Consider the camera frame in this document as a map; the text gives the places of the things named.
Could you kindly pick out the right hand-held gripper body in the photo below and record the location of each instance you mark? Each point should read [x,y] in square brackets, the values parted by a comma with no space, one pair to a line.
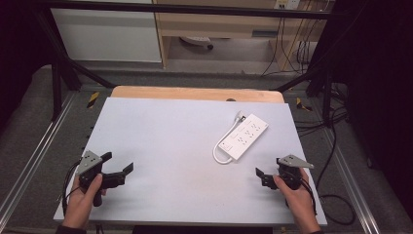
[290,172]

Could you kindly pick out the white power strip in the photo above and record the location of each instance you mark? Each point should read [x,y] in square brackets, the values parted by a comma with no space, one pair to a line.
[244,136]

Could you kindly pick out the metal floor rail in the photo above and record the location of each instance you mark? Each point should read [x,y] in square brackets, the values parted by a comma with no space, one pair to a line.
[350,175]
[42,139]

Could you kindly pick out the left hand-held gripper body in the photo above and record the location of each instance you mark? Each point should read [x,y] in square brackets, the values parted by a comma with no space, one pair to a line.
[89,161]

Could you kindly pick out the person's right hand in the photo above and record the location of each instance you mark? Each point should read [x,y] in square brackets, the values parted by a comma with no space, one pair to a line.
[297,201]

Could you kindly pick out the black metal frame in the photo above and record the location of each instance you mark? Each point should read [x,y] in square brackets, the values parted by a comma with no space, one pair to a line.
[162,7]

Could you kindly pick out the black curtain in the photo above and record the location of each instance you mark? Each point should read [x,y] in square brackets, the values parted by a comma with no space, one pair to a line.
[380,81]
[19,48]

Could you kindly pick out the light wooden desk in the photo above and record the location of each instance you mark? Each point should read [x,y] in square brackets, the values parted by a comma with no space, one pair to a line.
[211,24]

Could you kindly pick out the person's dark clothing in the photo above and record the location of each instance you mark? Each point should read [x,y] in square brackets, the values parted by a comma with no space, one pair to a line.
[201,230]

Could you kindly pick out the white oblong device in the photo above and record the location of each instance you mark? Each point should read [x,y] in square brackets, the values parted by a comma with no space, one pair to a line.
[196,40]

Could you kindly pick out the person's left hand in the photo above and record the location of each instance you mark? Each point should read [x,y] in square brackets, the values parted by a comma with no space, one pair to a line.
[81,201]

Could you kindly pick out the white wall socket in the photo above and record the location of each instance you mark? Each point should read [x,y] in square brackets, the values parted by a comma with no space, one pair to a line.
[287,4]

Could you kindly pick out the wooden table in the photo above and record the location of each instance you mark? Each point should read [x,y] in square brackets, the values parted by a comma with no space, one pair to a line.
[195,93]

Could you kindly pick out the white cabinet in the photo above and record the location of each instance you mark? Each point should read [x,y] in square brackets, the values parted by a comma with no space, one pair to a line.
[104,35]

